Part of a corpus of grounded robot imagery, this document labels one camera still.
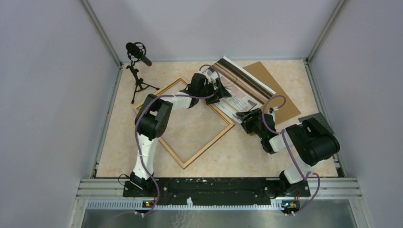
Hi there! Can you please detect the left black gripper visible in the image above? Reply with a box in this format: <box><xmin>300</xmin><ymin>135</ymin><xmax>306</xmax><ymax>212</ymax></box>
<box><xmin>198</xmin><ymin>78</ymin><xmax>231</xmax><ymax>105</ymax></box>

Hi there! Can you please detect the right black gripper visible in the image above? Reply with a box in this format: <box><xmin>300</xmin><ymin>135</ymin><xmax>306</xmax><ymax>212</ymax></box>
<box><xmin>236</xmin><ymin>108</ymin><xmax>265</xmax><ymax>140</ymax></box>

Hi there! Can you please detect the printed photo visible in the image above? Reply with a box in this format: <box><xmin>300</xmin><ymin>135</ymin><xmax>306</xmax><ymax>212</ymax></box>
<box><xmin>208</xmin><ymin>57</ymin><xmax>273</xmax><ymax>124</ymax></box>

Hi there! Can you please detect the brown cardboard backing board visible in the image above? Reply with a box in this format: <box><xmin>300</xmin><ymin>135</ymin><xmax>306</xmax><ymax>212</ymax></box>
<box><xmin>243</xmin><ymin>61</ymin><xmax>301</xmax><ymax>126</ymax></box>

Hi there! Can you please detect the wooden picture frame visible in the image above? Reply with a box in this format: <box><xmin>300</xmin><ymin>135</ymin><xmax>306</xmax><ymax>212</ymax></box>
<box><xmin>132</xmin><ymin>77</ymin><xmax>236</xmax><ymax>170</ymax></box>

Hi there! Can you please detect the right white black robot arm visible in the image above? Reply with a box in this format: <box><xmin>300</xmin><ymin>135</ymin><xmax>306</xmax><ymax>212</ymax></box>
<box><xmin>235</xmin><ymin>107</ymin><xmax>340</xmax><ymax>196</ymax></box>

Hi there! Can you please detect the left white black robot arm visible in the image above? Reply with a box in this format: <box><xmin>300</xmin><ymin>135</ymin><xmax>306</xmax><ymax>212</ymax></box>
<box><xmin>123</xmin><ymin>72</ymin><xmax>231</xmax><ymax>197</ymax></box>

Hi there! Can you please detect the dark grey mat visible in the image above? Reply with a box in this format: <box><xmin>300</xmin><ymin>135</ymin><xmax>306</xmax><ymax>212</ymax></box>
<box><xmin>298</xmin><ymin>112</ymin><xmax>334</xmax><ymax>134</ymax></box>

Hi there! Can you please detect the black microphone on tripod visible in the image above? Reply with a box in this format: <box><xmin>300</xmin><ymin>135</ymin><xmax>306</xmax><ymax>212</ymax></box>
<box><xmin>125</xmin><ymin>42</ymin><xmax>160</xmax><ymax>104</ymax></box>

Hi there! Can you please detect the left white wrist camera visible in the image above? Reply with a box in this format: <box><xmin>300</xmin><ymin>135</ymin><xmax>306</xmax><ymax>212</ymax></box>
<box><xmin>202</xmin><ymin>69</ymin><xmax>218</xmax><ymax>88</ymax></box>

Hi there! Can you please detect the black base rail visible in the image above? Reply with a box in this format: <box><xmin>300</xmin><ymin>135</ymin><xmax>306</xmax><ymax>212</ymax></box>
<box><xmin>123</xmin><ymin>177</ymin><xmax>311</xmax><ymax>206</ymax></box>

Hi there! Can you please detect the aluminium front rail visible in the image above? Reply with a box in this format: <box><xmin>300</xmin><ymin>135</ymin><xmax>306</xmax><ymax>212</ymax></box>
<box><xmin>76</xmin><ymin>178</ymin><xmax>362</xmax><ymax>211</ymax></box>

